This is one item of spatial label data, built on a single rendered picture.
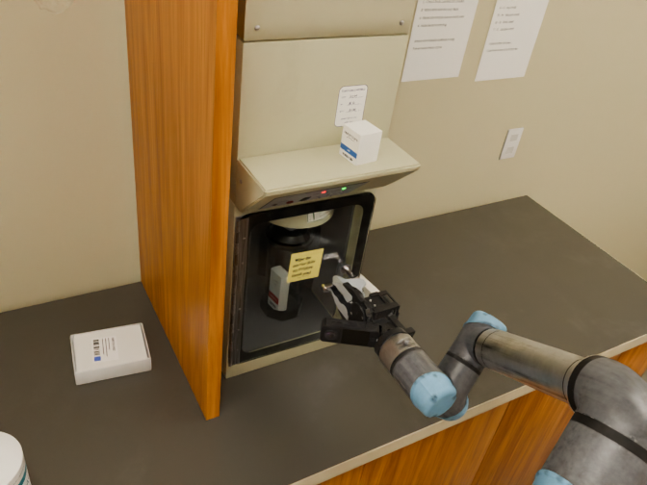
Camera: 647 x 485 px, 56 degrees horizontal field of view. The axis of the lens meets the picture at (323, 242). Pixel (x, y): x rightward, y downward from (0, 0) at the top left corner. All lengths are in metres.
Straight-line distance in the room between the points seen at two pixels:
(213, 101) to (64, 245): 0.80
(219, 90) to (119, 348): 0.75
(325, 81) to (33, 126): 0.66
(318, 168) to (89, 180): 0.64
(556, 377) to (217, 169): 0.61
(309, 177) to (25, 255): 0.81
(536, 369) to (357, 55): 0.60
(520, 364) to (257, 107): 0.61
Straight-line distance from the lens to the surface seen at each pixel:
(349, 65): 1.11
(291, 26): 1.03
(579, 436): 0.90
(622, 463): 0.90
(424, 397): 1.11
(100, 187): 1.54
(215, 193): 0.99
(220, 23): 0.88
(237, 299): 1.26
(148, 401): 1.41
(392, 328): 1.18
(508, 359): 1.11
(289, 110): 1.08
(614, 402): 0.91
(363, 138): 1.08
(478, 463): 1.89
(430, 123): 1.93
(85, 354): 1.47
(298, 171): 1.06
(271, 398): 1.41
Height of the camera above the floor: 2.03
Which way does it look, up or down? 35 degrees down
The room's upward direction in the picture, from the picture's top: 9 degrees clockwise
